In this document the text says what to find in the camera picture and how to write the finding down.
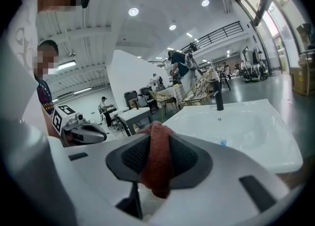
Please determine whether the dark grey vanity table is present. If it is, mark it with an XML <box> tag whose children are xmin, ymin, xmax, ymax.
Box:
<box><xmin>117</xmin><ymin>111</ymin><xmax>155</xmax><ymax>137</ymax></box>

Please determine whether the person's white printed t-shirt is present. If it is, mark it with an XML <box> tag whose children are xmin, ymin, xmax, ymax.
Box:
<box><xmin>4</xmin><ymin>0</ymin><xmax>64</xmax><ymax>147</ymax></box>

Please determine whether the black metal railing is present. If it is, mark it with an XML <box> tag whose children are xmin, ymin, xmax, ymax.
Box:
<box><xmin>149</xmin><ymin>20</ymin><xmax>241</xmax><ymax>68</ymax></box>

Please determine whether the reddish brown cloth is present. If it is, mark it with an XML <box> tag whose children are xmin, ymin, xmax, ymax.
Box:
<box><xmin>137</xmin><ymin>121</ymin><xmax>177</xmax><ymax>199</ymax></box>

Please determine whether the stack of cardboard boxes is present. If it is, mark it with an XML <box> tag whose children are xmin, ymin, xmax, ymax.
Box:
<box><xmin>289</xmin><ymin>23</ymin><xmax>315</xmax><ymax>97</ymax></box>

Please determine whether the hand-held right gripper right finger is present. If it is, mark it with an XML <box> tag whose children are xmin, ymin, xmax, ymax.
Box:
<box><xmin>147</xmin><ymin>133</ymin><xmax>291</xmax><ymax>226</ymax></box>

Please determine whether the gold wire chair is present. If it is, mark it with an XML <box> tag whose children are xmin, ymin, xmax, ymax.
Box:
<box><xmin>149</xmin><ymin>91</ymin><xmax>180</xmax><ymax>120</ymax></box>
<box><xmin>182</xmin><ymin>68</ymin><xmax>214</xmax><ymax>107</ymax></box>

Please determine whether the person's left hand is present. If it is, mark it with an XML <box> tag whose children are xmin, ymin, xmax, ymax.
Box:
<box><xmin>63</xmin><ymin>131</ymin><xmax>74</xmax><ymax>147</ymax></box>

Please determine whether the white ceramic sink basin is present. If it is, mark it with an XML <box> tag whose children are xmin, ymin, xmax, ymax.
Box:
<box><xmin>161</xmin><ymin>98</ymin><xmax>304</xmax><ymax>174</ymax></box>
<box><xmin>115</xmin><ymin>106</ymin><xmax>151</xmax><ymax>120</ymax></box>

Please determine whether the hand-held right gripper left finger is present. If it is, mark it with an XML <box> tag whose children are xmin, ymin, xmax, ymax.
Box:
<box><xmin>64</xmin><ymin>133</ymin><xmax>151</xmax><ymax>226</ymax></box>

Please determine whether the black faucet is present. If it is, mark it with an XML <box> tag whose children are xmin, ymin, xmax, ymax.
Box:
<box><xmin>211</xmin><ymin>81</ymin><xmax>225</xmax><ymax>111</ymax></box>

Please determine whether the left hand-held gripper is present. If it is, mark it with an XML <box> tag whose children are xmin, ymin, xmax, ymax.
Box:
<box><xmin>51</xmin><ymin>105</ymin><xmax>108</xmax><ymax>146</ymax></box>

